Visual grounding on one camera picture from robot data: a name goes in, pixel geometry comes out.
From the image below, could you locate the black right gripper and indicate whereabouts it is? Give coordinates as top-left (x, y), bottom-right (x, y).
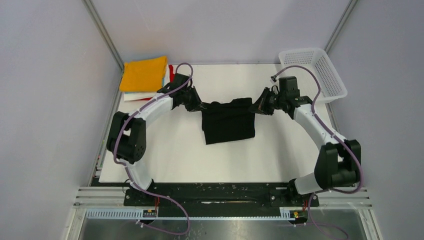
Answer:
top-left (248, 87), bottom-right (286, 116)

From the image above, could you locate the black t shirt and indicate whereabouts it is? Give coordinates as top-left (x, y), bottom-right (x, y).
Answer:
top-left (201, 97), bottom-right (256, 145)

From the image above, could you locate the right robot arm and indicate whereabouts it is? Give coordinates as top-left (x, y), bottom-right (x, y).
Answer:
top-left (248, 76), bottom-right (363, 206)

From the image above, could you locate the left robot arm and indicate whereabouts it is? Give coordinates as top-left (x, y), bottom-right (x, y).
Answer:
top-left (106, 73), bottom-right (203, 206)

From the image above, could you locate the folded red t shirt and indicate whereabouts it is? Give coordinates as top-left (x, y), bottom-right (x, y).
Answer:
top-left (141, 65), bottom-right (174, 100)

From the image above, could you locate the folded orange t shirt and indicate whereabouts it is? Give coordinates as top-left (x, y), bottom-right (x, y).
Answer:
top-left (119, 55), bottom-right (168, 92)

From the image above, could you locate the folded white t shirt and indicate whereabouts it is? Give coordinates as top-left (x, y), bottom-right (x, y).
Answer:
top-left (123, 66), bottom-right (172, 102)

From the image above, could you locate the white plastic basket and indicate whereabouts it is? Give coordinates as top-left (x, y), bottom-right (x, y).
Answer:
top-left (278, 47), bottom-right (348, 104)

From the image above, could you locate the right controller box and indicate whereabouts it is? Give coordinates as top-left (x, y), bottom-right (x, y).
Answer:
top-left (290, 210), bottom-right (305, 220)

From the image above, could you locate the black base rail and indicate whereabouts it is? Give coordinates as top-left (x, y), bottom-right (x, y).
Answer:
top-left (91, 178), bottom-right (321, 219)

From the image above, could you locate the slotted cable duct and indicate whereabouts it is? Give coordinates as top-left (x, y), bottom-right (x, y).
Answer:
top-left (85, 207), bottom-right (295, 221)

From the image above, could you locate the left aluminium frame post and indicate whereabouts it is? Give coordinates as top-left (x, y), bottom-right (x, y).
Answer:
top-left (82, 0), bottom-right (124, 72)

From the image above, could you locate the aluminium frame post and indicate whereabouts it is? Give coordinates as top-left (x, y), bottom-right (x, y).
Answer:
top-left (82, 0), bottom-right (124, 72)
top-left (324, 0), bottom-right (359, 54)

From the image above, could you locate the right aluminium frame post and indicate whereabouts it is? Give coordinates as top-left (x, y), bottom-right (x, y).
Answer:
top-left (324, 0), bottom-right (359, 54)

